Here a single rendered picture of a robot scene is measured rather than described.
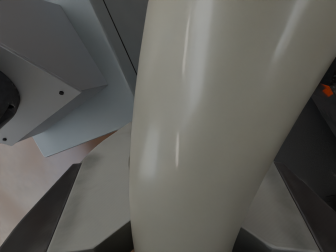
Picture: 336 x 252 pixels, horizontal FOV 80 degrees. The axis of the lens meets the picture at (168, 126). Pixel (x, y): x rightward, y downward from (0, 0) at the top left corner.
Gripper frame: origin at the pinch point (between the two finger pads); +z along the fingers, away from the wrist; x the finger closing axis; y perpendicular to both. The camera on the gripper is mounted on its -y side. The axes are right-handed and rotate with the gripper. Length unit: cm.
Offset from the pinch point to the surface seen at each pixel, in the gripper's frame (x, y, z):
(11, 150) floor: -163, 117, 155
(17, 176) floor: -164, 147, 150
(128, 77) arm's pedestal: -9.9, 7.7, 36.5
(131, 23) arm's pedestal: -11, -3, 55
